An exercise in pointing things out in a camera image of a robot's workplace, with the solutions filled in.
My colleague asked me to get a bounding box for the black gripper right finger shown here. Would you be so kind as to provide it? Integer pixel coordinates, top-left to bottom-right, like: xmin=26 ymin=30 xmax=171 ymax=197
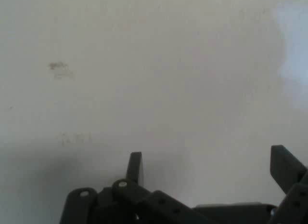
xmin=269 ymin=145 xmax=308 ymax=224

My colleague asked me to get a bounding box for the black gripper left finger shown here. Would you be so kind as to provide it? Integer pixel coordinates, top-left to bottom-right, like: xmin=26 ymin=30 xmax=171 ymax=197
xmin=60 ymin=151 xmax=208 ymax=224

